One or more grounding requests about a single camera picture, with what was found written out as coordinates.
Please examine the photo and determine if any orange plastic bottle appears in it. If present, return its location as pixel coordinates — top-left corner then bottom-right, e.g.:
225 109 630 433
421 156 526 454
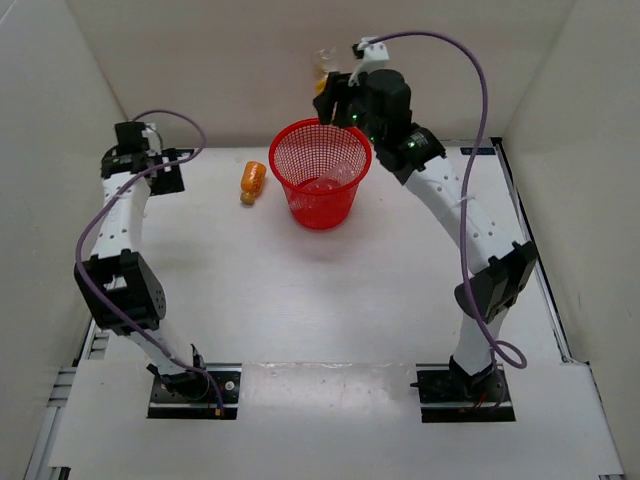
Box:
240 161 266 206

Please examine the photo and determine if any clear crushed plastic bottle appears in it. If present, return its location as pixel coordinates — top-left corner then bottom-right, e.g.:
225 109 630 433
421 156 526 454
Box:
302 162 360 193

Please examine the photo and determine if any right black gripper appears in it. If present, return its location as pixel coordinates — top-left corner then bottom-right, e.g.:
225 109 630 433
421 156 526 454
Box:
310 75 381 147

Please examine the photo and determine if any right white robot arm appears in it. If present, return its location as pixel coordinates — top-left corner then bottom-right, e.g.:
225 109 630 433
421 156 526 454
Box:
313 69 538 400

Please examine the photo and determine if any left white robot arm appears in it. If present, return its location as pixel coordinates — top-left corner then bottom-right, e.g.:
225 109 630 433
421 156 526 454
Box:
74 121 210 401

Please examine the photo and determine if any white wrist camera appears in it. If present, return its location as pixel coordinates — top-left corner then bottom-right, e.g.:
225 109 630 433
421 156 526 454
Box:
142 122 164 156
348 37 390 87

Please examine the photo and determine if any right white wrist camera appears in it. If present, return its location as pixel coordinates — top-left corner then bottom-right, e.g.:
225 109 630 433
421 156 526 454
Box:
348 37 390 87

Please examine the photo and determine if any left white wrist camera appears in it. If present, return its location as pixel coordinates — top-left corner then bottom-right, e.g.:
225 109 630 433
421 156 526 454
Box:
142 122 164 156

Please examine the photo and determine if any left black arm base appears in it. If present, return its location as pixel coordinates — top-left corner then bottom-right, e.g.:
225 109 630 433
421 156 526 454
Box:
147 363 242 420

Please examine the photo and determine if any red mesh plastic bin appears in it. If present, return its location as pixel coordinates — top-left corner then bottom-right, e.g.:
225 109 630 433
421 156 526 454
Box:
268 118 372 230

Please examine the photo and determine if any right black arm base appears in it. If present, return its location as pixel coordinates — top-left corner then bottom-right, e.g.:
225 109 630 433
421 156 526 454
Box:
410 364 516 424

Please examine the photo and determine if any small clear orange-label bottle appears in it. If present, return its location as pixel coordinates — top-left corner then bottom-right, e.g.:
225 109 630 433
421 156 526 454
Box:
312 47 342 95

